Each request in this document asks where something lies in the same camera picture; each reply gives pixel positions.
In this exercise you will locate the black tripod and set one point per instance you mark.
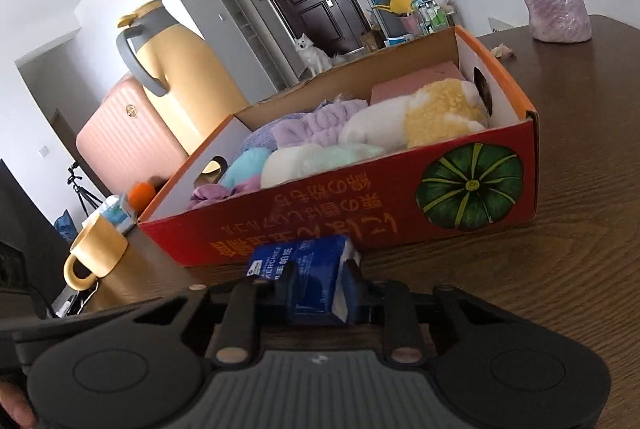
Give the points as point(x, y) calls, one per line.
point(82, 189)

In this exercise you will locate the yellow thermos jug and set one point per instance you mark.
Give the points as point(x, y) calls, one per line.
point(190, 74)

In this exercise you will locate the person's left hand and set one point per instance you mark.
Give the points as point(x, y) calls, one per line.
point(15, 409)

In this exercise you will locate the cart with bottles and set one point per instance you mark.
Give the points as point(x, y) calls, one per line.
point(432, 16)

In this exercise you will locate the lavender fluffy headband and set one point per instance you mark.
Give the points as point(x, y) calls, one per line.
point(320, 124)

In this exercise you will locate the orange fruit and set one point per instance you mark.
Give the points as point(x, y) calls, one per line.
point(141, 194)

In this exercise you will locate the blue bag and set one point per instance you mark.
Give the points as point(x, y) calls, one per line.
point(65, 226)

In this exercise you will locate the pale green mesh bath pouf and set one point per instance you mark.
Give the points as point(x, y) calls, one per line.
point(310, 161)

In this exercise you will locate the blue tissue packet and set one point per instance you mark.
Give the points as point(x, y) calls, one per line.
point(315, 279)

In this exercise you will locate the red cardboard box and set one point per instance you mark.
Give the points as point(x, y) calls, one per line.
point(350, 214)

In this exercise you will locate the white dog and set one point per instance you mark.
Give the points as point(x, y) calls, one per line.
point(312, 56)

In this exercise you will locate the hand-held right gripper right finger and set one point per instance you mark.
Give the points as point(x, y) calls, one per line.
point(352, 291)

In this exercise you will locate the yellow white plush toy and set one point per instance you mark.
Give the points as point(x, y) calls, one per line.
point(430, 114)

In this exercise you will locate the black paper bag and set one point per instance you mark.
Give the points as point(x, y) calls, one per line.
point(30, 209)

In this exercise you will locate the purple cloth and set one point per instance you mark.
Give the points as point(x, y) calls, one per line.
point(215, 194)

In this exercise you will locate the blue white tissue box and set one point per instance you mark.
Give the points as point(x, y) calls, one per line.
point(115, 211)

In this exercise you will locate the fallen rose petal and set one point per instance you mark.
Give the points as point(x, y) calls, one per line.
point(502, 52)

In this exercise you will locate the blue plush toy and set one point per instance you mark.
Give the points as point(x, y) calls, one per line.
point(245, 166)

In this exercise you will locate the pink ribbed suitcase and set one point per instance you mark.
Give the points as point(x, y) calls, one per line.
point(130, 144)

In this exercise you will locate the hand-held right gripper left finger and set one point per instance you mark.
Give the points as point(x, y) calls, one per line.
point(290, 289)

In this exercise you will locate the yellow ceramic mug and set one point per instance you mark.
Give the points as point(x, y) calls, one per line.
point(100, 249)

